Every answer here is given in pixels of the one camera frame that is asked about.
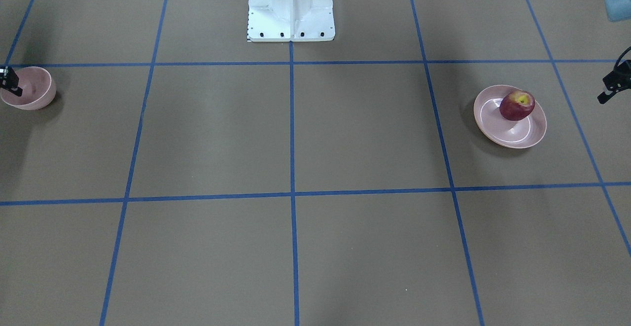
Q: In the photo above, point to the red apple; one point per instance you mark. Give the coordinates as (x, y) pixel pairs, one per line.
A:
(517, 105)

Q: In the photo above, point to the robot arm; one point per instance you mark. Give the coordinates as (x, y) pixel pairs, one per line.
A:
(619, 10)

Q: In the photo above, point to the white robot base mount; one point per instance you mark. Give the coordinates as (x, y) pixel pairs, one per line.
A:
(290, 20)

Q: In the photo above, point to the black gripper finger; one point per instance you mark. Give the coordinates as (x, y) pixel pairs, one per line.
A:
(618, 80)
(9, 81)

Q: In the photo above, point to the pink plate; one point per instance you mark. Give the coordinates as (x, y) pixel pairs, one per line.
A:
(513, 134)

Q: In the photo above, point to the pink bowl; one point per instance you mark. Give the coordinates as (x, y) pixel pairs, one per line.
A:
(39, 89)

